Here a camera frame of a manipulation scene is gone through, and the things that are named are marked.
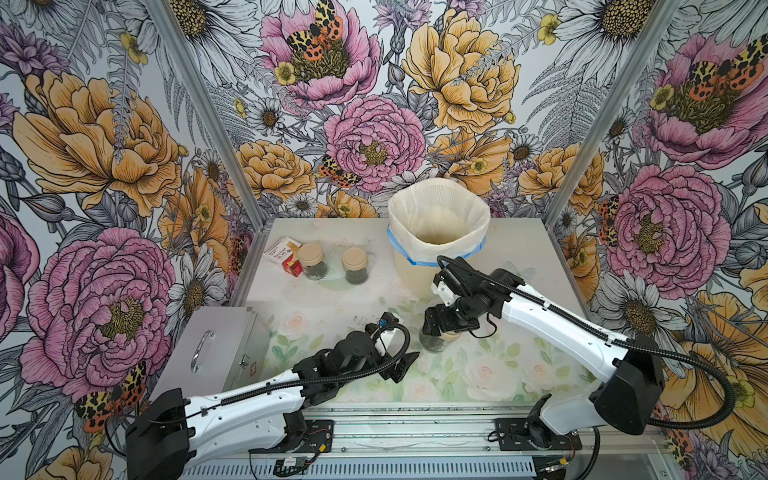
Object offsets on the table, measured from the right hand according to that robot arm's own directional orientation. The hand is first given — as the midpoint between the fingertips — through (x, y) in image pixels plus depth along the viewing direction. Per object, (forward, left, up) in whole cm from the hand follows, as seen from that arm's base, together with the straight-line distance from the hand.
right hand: (441, 335), depth 76 cm
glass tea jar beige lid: (+29, +37, -3) cm, 47 cm away
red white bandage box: (+38, +50, -10) cm, 63 cm away
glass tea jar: (+27, +24, -3) cm, 36 cm away
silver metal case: (-2, +54, +2) cm, 54 cm away
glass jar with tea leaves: (-1, +1, -3) cm, 3 cm away
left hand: (-2, +10, -3) cm, 11 cm away
